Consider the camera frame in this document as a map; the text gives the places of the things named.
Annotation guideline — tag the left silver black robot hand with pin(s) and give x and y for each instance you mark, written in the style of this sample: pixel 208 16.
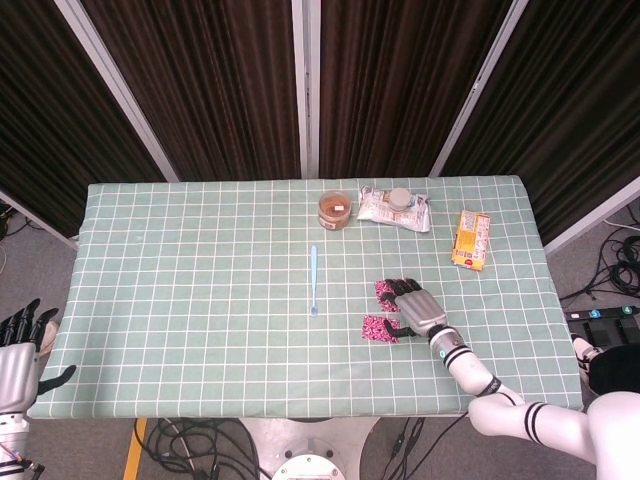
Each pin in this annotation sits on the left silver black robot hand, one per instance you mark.
pixel 17 372

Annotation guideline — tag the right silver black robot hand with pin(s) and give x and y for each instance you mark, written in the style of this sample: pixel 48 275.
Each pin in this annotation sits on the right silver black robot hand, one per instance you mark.
pixel 422 310

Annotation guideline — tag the pink patterned packet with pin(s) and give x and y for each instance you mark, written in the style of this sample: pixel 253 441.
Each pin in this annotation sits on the pink patterned packet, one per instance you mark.
pixel 382 300
pixel 372 329

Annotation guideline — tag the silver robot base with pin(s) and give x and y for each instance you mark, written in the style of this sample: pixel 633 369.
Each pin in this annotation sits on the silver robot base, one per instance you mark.
pixel 310 440

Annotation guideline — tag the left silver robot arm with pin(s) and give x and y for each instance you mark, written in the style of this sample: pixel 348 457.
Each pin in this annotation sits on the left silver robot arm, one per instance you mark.
pixel 12 437

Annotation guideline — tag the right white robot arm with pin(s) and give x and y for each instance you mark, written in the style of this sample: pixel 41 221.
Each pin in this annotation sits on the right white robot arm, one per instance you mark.
pixel 475 372

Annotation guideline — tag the beige shoe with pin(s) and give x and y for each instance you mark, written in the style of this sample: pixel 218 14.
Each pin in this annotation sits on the beige shoe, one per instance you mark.
pixel 50 340

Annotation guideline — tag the yellow snack box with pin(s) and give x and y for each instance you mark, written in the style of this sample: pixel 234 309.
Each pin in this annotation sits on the yellow snack box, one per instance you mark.
pixel 471 240

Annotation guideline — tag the silver printed snack bag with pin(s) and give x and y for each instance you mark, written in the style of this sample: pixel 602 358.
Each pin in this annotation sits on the silver printed snack bag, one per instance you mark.
pixel 380 215

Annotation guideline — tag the small grey round lid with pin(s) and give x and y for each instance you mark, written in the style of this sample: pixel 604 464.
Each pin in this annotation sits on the small grey round lid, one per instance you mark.
pixel 400 199

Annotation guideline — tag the light blue spoon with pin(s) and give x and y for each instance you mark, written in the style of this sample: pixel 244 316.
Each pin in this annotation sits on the light blue spoon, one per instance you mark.
pixel 314 270

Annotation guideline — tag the clear jar brown contents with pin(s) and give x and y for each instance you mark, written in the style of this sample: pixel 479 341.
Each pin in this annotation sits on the clear jar brown contents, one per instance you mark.
pixel 334 212

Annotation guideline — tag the yellow floor tape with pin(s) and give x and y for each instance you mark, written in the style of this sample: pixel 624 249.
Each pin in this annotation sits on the yellow floor tape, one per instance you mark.
pixel 135 450

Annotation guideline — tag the white black sneaker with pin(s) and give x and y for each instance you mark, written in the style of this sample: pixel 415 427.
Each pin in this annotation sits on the white black sneaker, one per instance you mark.
pixel 582 350

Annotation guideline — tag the black foot pedal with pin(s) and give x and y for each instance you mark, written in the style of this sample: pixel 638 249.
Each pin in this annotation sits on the black foot pedal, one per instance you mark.
pixel 600 330

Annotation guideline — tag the green checked tablecloth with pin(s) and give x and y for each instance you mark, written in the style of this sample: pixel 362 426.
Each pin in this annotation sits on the green checked tablecloth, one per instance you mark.
pixel 200 300

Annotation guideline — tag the black trouser leg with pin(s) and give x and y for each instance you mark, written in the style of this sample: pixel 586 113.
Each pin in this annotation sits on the black trouser leg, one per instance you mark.
pixel 617 367

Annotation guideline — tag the dark curtain partition panel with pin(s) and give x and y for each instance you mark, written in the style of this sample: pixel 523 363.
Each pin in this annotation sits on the dark curtain partition panel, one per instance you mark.
pixel 390 90
pixel 210 90
pixel 565 125
pixel 50 125

